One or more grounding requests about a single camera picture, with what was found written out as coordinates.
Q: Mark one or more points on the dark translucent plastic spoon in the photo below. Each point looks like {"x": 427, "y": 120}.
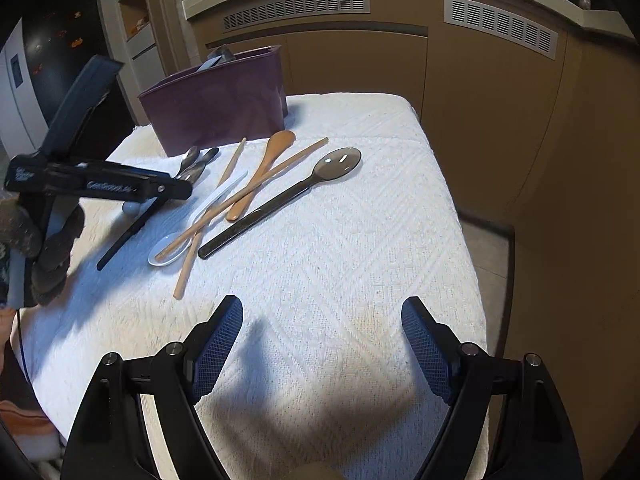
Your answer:
{"x": 260, "y": 212}

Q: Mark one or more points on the tan wooden cabinet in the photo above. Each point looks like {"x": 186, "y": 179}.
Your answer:
{"x": 360, "y": 65}

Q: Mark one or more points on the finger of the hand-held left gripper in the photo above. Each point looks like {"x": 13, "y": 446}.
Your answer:
{"x": 170, "y": 189}

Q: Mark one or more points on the short grey vent grille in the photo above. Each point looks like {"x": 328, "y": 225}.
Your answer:
{"x": 500, "y": 22}

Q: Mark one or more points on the wooden chopstick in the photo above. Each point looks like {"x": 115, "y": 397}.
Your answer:
{"x": 310, "y": 150}
{"x": 181, "y": 280}

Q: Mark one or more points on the white textured towel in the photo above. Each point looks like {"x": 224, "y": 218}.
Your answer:
{"x": 325, "y": 270}

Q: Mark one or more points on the black door with stickers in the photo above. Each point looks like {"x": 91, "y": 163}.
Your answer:
{"x": 60, "y": 35}

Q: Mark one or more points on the wooden spoon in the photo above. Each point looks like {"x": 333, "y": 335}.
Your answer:
{"x": 280, "y": 142}

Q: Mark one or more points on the person's left hand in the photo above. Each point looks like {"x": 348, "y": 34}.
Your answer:
{"x": 55, "y": 260}

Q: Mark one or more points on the door lock panel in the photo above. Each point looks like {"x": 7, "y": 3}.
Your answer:
{"x": 16, "y": 70}

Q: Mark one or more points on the purple utensil container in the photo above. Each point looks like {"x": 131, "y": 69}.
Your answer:
{"x": 215, "y": 110}

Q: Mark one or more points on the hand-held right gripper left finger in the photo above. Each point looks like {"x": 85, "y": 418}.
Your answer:
{"x": 215, "y": 355}

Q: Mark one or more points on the wall shelf niche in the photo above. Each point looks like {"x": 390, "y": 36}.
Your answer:
{"x": 137, "y": 25}

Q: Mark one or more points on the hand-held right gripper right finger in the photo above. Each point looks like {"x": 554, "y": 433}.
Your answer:
{"x": 425, "y": 350}

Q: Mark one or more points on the white countertop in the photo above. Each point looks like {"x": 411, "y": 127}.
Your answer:
{"x": 605, "y": 20}

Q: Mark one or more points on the long grey vent grille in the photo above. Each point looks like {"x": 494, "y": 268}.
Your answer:
{"x": 300, "y": 7}

